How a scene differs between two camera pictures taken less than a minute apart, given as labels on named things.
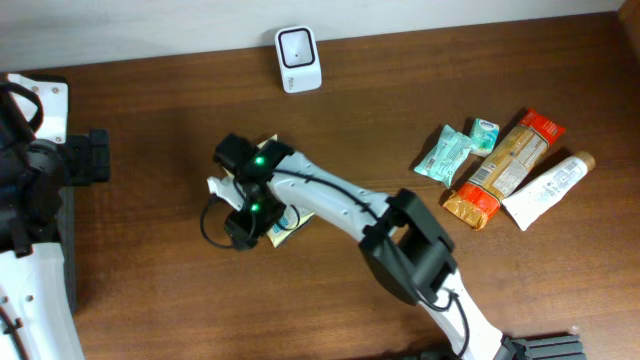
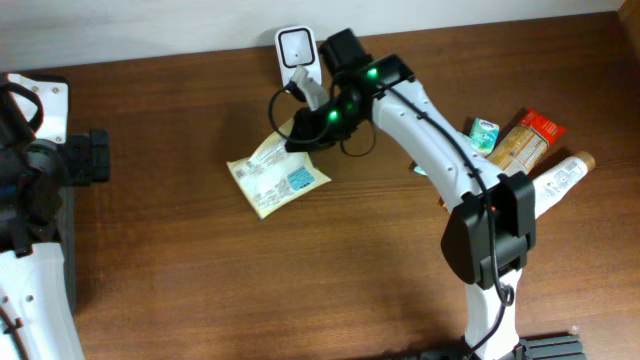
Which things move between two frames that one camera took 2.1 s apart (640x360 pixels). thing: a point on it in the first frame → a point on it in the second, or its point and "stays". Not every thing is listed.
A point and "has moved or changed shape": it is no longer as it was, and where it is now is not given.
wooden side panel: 629,14 stays
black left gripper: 103,158 stays
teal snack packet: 443,158 has moved or changed shape
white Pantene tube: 547,188 stays
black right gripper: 239,233 → 304,133
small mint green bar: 483,137 stays
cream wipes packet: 287,223 has moved or changed shape
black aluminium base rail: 550,347 stays
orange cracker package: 509,168 stays
